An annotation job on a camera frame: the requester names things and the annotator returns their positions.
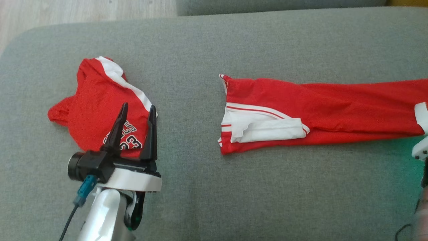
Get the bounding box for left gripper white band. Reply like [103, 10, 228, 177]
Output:
[100, 102, 163, 193]

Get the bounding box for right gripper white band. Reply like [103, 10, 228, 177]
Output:
[411, 136, 428, 161]

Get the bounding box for red Bulls 23 shorts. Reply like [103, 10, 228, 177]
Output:
[47, 56, 158, 158]

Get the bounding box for red jersey with white trim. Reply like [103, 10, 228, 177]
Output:
[218, 74, 428, 155]

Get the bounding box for grey sofa seat cushion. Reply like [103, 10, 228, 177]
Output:
[0, 7, 428, 241]

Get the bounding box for yellow object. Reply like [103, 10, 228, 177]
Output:
[386, 0, 428, 7]

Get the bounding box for grey sofa back cushion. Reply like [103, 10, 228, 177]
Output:
[176, 0, 388, 16]

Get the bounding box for black cable with teal plug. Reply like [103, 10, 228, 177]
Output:
[395, 224, 415, 241]
[59, 175, 98, 241]

